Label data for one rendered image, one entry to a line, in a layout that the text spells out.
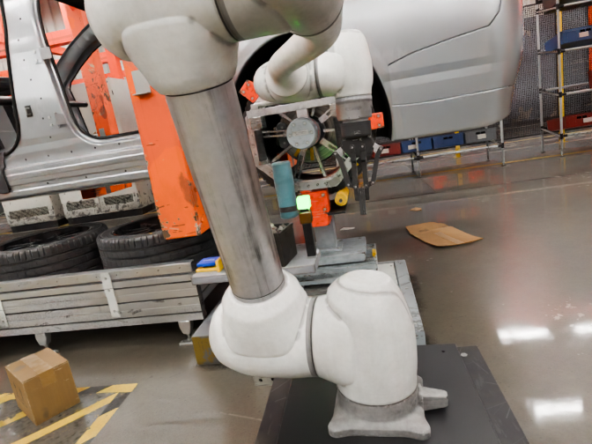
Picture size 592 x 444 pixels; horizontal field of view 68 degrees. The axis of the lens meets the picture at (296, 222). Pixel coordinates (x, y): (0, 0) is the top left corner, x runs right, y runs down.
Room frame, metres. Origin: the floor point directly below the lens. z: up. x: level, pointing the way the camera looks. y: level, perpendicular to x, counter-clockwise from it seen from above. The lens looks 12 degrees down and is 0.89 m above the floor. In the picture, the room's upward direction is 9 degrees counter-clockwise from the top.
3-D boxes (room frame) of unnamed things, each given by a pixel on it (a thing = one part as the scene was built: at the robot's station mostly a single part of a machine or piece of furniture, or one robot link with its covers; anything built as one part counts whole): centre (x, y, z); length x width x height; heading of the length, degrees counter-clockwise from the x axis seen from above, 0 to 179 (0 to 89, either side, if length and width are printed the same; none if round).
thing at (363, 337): (0.77, -0.10, 0.49); 0.18 x 0.16 x 0.22; 74
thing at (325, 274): (2.27, -0.15, 0.13); 0.50 x 0.36 x 0.10; 79
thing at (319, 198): (2.14, -0.12, 0.48); 0.16 x 0.12 x 0.17; 169
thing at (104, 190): (4.55, 1.90, 0.69); 0.52 x 0.17 x 0.35; 169
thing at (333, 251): (2.27, -0.15, 0.32); 0.40 x 0.30 x 0.28; 79
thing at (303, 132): (2.03, -0.10, 0.85); 0.21 x 0.14 x 0.14; 169
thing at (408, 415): (0.76, -0.12, 0.35); 0.22 x 0.18 x 0.06; 77
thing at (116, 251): (2.32, 0.72, 0.39); 0.66 x 0.66 x 0.24
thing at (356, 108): (1.11, -0.19, 0.90); 0.09 x 0.09 x 0.06
